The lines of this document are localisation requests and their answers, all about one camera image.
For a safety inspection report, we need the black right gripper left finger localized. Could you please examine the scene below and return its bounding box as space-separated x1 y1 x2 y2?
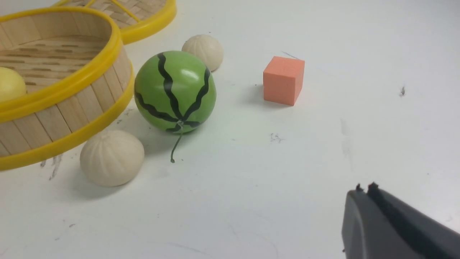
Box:
342 184 428 259

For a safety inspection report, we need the bamboo steamer lid yellow rim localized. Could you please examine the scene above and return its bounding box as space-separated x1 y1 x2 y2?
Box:
53 0 177 45

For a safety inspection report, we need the white bun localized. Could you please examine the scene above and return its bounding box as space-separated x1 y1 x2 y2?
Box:
79 130 145 187
182 34 224 72

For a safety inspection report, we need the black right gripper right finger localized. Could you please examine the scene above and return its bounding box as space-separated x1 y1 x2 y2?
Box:
367 182 459 259

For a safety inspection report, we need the bamboo steamer tray yellow rim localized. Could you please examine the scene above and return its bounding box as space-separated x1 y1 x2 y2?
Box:
1 6 135 171

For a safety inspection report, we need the yellow bun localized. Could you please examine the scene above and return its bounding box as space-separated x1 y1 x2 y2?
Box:
0 67 27 102

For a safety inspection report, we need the green toy watermelon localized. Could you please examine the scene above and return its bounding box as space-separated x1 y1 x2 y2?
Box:
134 50 217 163

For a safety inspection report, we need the orange foam cube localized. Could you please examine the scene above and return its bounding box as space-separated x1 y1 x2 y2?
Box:
263 56 305 106

